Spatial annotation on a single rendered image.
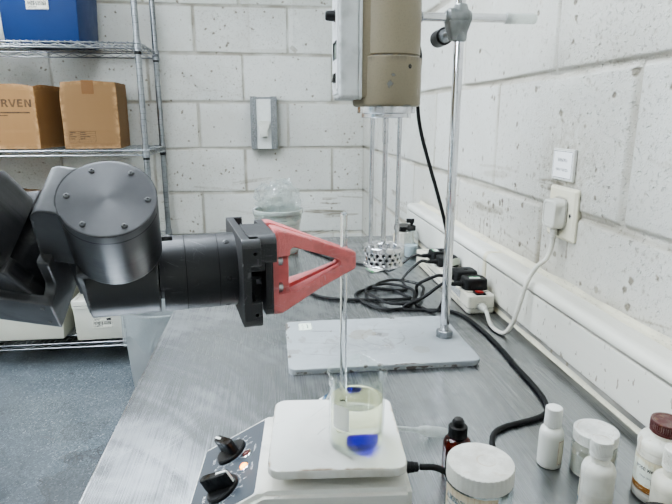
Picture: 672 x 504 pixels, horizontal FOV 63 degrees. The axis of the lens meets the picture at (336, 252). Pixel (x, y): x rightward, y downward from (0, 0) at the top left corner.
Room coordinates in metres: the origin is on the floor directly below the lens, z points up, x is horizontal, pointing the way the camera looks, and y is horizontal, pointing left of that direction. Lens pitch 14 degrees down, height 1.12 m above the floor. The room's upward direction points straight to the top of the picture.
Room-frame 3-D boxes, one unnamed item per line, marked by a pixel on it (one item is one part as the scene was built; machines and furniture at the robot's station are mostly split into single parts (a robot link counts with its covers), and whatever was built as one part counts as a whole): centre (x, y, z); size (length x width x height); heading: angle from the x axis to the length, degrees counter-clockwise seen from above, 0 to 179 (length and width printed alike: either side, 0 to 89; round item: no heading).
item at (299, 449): (0.46, 0.00, 0.83); 0.12 x 0.12 x 0.01; 3
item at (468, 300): (1.21, -0.26, 0.77); 0.40 x 0.06 x 0.04; 7
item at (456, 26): (0.92, -0.18, 1.26); 0.25 x 0.11 x 0.05; 97
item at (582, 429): (0.52, -0.28, 0.78); 0.05 x 0.05 x 0.05
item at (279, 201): (1.53, 0.16, 0.86); 0.14 x 0.14 x 0.21
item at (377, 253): (0.87, -0.08, 1.02); 0.07 x 0.07 x 0.25
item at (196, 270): (0.41, 0.10, 1.01); 0.10 x 0.07 x 0.07; 17
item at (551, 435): (0.54, -0.24, 0.79); 0.03 x 0.03 x 0.07
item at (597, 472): (0.46, -0.25, 0.79); 0.03 x 0.03 x 0.08
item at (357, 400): (0.45, -0.02, 0.87); 0.06 x 0.05 x 0.08; 172
